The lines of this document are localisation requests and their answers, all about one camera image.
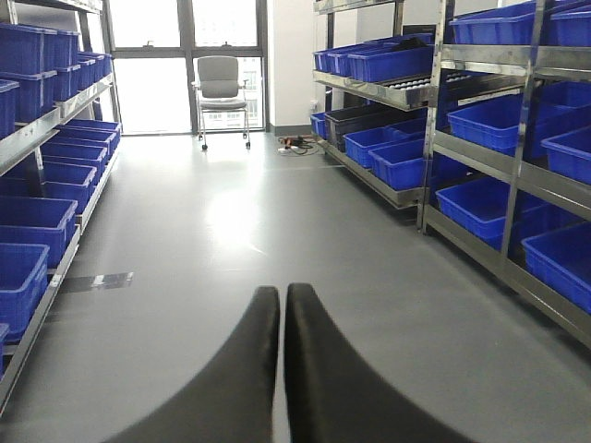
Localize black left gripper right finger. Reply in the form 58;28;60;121
283;282;469;442

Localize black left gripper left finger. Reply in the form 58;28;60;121
109;286;280;442

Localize near right steel shelf rack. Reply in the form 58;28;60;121
417;1;590;344

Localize left steel shelf rack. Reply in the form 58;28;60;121
1;1;121;404

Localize black plastic tray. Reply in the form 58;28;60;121
325;104;410;152

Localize grey office chair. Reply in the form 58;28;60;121
192;55;251;151

